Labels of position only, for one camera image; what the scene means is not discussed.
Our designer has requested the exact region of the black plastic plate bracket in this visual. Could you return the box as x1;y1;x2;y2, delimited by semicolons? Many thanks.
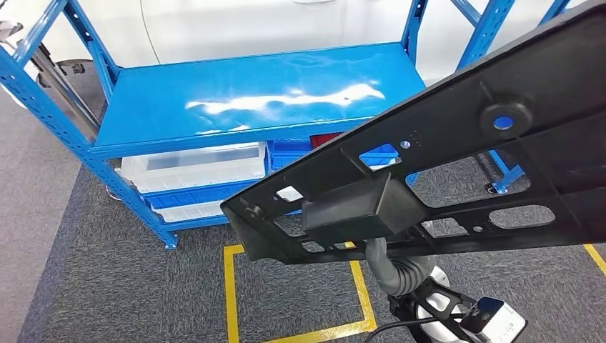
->
219;0;606;266

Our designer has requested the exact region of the dark metal frame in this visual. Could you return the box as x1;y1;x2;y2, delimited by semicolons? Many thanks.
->
26;41;103;142

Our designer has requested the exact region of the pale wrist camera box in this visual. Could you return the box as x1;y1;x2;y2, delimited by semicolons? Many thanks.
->
461;297;528;343

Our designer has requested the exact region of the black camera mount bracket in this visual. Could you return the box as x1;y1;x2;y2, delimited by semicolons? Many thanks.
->
388;279;479;343

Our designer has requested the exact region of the white car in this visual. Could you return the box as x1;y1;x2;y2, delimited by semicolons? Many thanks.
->
0;0;588;86

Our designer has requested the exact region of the yellow floor tape square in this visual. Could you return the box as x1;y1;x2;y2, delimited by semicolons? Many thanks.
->
223;242;378;343

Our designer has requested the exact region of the blue plastic bin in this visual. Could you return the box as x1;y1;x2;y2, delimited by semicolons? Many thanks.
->
141;179;260;211
266;138;402;172

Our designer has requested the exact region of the red plastic bin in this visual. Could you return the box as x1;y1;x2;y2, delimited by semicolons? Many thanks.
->
309;133;344;149

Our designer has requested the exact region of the black camera cable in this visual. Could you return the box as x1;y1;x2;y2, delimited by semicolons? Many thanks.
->
367;314;470;343

